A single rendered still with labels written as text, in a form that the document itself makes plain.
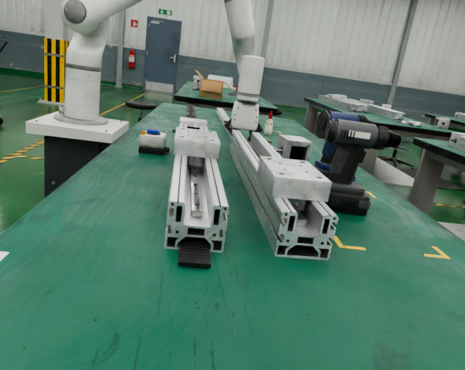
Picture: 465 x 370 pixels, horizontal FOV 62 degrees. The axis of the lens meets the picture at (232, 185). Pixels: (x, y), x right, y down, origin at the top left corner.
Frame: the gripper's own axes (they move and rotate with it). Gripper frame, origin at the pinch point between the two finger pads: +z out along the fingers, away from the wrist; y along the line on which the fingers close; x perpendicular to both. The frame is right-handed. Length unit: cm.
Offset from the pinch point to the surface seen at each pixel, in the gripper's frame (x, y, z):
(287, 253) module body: 86, 3, 3
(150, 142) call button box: 22.4, 32.2, -0.7
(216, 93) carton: -204, -4, -2
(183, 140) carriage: 54, 22, -9
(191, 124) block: 6.4, 19.8, -5.5
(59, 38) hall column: -587, 242, -31
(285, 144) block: 19.5, -11.9, -4.6
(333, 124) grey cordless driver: 59, -11, -18
